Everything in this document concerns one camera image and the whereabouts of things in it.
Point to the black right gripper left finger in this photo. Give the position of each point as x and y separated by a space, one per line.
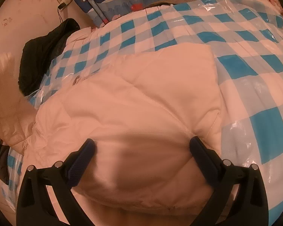
34 205

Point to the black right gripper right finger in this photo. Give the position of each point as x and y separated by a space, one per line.
250 206

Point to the white quilted padded coat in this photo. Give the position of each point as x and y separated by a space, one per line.
141 110

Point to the black jacket pile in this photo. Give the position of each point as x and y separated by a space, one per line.
38 54

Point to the blue white checkered storage bag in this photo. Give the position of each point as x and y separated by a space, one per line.
246 37

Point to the white wall charger plug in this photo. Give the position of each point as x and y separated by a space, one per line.
63 4

